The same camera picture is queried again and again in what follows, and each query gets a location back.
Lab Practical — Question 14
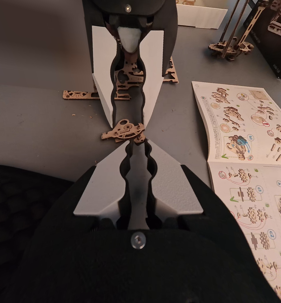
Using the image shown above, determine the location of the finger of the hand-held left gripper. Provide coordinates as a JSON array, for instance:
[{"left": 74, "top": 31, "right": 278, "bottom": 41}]
[
  {"left": 136, "top": 30, "right": 165, "bottom": 130},
  {"left": 91, "top": 25, "right": 119, "bottom": 129}
]

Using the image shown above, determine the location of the laser-cut wooden parts sheet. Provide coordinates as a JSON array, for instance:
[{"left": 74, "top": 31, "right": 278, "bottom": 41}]
[{"left": 63, "top": 56, "right": 179, "bottom": 101}]

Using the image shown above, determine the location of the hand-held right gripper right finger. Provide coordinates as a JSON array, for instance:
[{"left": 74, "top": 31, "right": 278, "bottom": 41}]
[{"left": 144, "top": 139, "right": 204, "bottom": 229}]

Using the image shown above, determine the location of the open instruction booklet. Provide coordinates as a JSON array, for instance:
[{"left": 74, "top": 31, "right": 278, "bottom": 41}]
[{"left": 192, "top": 81, "right": 281, "bottom": 303}]

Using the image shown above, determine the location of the black model kit box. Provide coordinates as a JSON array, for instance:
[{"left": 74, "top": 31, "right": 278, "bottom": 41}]
[{"left": 243, "top": 0, "right": 281, "bottom": 81}]

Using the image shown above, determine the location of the black quilted cloth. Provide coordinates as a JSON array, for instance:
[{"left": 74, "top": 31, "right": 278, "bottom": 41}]
[{"left": 0, "top": 164, "right": 75, "bottom": 303}]

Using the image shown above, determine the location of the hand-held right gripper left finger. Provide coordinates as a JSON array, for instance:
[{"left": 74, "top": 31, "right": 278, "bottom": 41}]
[{"left": 73, "top": 140, "right": 134, "bottom": 229}]

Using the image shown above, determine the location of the wooden model part assembly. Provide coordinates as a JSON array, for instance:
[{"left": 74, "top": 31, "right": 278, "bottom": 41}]
[{"left": 101, "top": 119, "right": 147, "bottom": 145}]

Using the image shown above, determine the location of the partly built wooden model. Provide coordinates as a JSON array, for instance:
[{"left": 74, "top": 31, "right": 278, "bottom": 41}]
[{"left": 208, "top": 0, "right": 254, "bottom": 62}]

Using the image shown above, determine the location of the white cardboard box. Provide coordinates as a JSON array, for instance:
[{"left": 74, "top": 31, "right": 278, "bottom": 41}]
[{"left": 176, "top": 0, "right": 228, "bottom": 29}]

